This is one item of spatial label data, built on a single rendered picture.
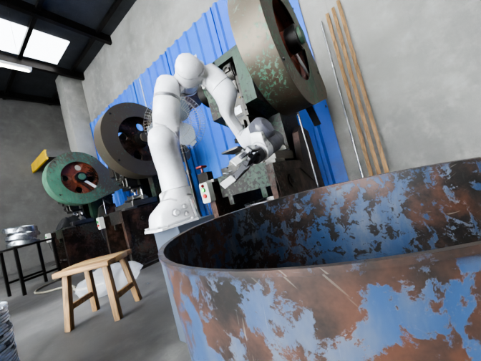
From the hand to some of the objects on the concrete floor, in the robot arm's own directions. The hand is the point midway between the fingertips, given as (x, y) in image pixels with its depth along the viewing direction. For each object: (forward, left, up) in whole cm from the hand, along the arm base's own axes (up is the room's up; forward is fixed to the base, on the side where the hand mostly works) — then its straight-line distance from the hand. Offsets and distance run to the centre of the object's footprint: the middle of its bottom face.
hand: (229, 173), depth 83 cm
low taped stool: (-20, +107, -59) cm, 124 cm away
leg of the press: (+87, +10, -59) cm, 106 cm away
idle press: (+94, +210, -59) cm, 238 cm away
